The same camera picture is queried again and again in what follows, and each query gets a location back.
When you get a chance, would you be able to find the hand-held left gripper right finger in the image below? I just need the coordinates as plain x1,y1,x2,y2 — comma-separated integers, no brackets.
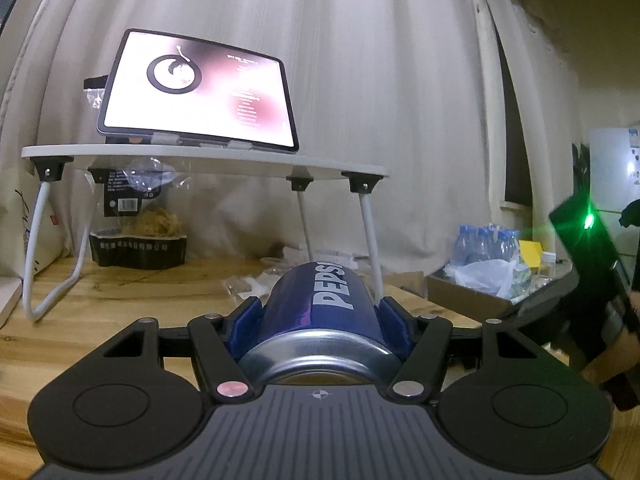
382,297,561,403

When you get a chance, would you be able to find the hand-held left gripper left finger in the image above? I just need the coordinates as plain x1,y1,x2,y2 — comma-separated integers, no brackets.
75,297,261,403

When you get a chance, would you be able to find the blue soda can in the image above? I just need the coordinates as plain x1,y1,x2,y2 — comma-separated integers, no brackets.
239,260,408,393

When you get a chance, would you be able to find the person's right hand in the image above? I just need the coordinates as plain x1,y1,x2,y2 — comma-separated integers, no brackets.
581,291,640,388

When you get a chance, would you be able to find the small clear bottle white cap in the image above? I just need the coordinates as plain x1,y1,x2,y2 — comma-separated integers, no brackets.
537,251,558,281

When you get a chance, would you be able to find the yellow box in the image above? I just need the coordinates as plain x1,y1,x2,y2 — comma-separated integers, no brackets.
517,240,544,268

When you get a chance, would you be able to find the cardboard box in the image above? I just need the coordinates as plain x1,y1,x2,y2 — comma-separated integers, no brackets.
425,270,521,322

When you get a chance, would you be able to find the white plastic bag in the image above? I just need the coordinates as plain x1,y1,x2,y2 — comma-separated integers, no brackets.
444,259,523,296

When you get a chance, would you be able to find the pack of water bottles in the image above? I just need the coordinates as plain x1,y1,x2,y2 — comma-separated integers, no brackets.
450,222,531,301

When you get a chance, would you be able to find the white refrigerator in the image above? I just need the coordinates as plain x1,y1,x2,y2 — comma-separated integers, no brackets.
587,127,640,216

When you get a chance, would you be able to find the clear snack bag black label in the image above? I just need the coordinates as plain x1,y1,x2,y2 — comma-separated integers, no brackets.
89,157,189,267

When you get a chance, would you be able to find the white folding lap desk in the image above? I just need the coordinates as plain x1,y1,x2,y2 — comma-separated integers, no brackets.
21,132,391,322

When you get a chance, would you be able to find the white flat board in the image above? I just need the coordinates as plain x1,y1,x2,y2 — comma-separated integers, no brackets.
0,277,26,331

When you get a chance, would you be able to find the white tote bag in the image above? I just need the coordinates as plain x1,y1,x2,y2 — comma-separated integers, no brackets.
0,160,81,281

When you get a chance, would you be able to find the tablet computer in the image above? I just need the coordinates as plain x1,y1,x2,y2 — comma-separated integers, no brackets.
96,28,301,155

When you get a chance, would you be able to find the beige curtain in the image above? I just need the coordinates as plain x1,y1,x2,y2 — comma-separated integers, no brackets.
0,0,541,281

